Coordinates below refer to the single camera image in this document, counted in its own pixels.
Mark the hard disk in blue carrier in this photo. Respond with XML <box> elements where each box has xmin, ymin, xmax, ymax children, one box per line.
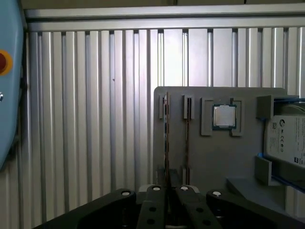
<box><xmin>256</xmin><ymin>96</ymin><xmax>305</xmax><ymax>188</ymax></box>

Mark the grey parts rack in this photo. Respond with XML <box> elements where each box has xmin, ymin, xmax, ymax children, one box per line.
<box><xmin>152</xmin><ymin>86</ymin><xmax>300</xmax><ymax>213</ymax></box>

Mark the silver CPU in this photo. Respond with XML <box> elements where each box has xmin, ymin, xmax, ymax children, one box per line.
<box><xmin>212</xmin><ymin>104</ymin><xmax>237</xmax><ymax>131</ymax></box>

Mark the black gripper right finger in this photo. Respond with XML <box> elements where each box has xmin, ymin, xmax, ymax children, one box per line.
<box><xmin>169</xmin><ymin>168</ymin><xmax>305</xmax><ymax>229</ymax></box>

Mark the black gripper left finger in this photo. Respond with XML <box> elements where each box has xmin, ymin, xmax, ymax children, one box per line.
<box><xmin>33</xmin><ymin>168</ymin><xmax>169</xmax><ymax>229</ymax></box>

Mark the blue RAM stick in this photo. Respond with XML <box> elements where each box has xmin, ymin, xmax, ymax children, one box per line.
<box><xmin>185</xmin><ymin>96</ymin><xmax>191</xmax><ymax>184</ymax></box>
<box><xmin>163</xmin><ymin>92</ymin><xmax>171</xmax><ymax>190</ymax></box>

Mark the pale blue teach pendant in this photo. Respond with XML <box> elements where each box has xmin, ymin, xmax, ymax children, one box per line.
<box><xmin>0</xmin><ymin>0</ymin><xmax>24</xmax><ymax>173</ymax></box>

